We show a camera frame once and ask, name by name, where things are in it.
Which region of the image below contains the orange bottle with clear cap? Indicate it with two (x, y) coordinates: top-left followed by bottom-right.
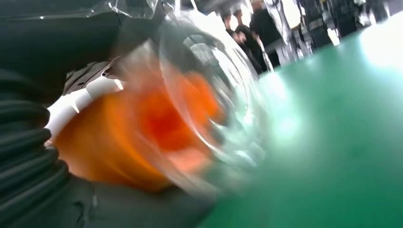
(46, 16), (271, 196)

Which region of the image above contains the person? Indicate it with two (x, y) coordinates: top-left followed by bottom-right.
(220, 9), (263, 76)
(248, 0), (283, 68)

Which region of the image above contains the green table mat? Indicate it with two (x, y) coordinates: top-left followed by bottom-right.
(196, 12), (403, 228)

